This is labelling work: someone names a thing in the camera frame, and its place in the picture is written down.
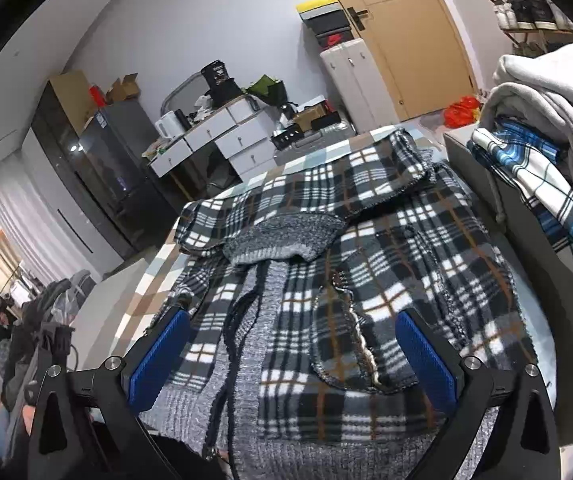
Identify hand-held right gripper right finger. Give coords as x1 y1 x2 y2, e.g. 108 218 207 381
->
395 307 563 480

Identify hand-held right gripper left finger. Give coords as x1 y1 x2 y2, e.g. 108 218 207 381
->
29 305 192 480

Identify plaid knit cardigan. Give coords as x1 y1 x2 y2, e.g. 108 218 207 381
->
154 127 539 480

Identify checkered bed sheet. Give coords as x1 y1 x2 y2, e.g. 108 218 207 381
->
104 124 557 441

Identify person's black pants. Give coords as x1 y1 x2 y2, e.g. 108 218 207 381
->
154 432 227 480

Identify white sheer curtain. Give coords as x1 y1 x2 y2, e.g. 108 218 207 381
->
0 150 92 286

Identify dark glossy cabinet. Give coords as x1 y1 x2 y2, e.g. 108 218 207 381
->
31 82 134 261

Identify blue plaid shirt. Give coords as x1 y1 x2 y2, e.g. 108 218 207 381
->
467 117 573 281

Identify white kettle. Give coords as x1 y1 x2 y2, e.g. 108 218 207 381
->
155 112 187 140

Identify white desk with drawers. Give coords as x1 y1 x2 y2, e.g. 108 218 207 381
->
149 97 280 183

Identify silver suitcase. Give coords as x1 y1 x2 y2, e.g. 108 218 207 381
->
274 120 357 153

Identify tall cardboard box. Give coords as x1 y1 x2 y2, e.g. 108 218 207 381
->
49 70 100 131

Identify orange bag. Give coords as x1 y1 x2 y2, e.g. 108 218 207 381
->
443 96 482 128

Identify open cardboard box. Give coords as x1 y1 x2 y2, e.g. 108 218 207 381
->
106 74 142 103

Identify brown box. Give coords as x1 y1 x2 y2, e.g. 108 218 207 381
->
292 100 332 128

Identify grey arched mirror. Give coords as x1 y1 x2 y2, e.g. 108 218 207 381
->
160 72 207 116

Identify black appliance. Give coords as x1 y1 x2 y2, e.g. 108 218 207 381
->
200 61 243 108

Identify white suitcase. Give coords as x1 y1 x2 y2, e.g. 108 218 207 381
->
319 37 402 136

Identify green and black bag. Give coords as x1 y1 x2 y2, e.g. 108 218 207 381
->
245 75 287 108

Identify grey white blanket pile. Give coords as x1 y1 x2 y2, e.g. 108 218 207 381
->
479 42 573 306

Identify wooden door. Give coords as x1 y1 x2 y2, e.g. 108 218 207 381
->
301 0 477 122

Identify black shoe box red logo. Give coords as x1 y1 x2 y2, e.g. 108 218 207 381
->
313 29 354 51

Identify wooden shoe rack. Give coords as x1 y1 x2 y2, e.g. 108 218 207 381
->
501 0 573 56

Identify black door handle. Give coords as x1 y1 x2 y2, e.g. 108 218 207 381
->
347 6 371 31

